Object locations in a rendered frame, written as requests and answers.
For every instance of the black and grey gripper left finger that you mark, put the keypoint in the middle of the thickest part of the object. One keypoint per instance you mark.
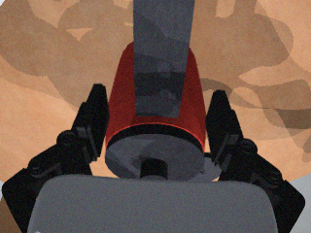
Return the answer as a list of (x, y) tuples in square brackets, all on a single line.
[(74, 150)]

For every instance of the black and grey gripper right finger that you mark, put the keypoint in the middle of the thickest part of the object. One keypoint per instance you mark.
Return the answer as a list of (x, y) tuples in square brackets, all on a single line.
[(239, 160)]

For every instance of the dark grey round base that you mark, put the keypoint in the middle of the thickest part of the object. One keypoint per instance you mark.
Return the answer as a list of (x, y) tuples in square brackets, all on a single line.
[(209, 172)]

